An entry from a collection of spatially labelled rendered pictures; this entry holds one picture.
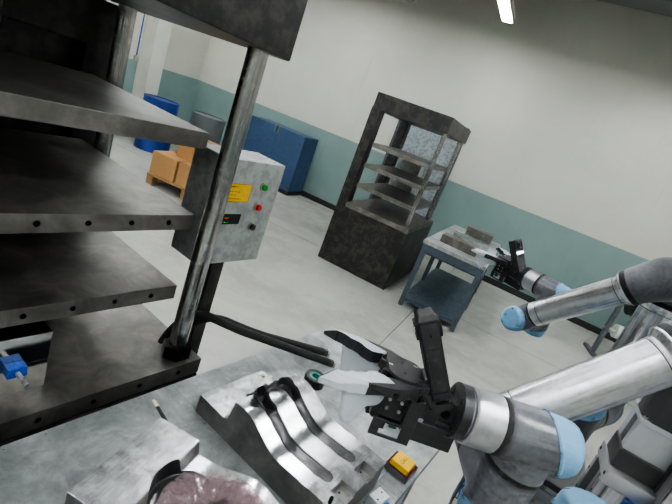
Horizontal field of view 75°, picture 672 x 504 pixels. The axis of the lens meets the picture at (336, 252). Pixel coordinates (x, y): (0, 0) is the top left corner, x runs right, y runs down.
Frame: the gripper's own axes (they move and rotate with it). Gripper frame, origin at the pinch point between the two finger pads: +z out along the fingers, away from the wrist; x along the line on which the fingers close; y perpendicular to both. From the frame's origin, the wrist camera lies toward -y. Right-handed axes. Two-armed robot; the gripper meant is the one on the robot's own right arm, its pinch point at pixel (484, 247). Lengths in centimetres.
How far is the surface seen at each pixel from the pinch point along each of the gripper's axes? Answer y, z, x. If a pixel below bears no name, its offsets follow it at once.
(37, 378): 46, 24, -138
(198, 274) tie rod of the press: 22, 31, -95
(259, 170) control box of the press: -8, 52, -70
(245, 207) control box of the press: 6, 51, -73
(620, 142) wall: -46, 211, 552
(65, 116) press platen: -24, 27, -131
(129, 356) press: 52, 34, -113
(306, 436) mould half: 47, -19, -77
